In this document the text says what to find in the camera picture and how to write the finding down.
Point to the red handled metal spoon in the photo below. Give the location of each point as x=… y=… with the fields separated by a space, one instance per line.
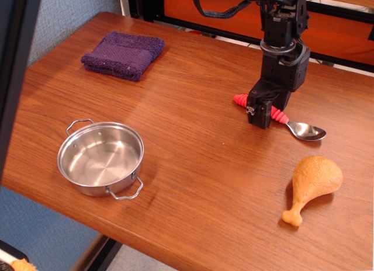
x=301 y=131

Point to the orange object bottom left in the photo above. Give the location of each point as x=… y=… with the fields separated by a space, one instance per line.
x=22 y=265

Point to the purple folded towel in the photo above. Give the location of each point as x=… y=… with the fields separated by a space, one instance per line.
x=123 y=55

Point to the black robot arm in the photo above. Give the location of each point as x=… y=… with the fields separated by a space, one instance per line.
x=283 y=22

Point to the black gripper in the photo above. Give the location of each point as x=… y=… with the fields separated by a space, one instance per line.
x=285 y=72

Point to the black metal frame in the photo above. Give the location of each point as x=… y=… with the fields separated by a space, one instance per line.
x=336 y=34

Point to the small steel pot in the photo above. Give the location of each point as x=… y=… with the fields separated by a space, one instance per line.
x=102 y=159

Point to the orange toy chicken leg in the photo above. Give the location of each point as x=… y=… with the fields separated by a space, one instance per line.
x=313 y=177

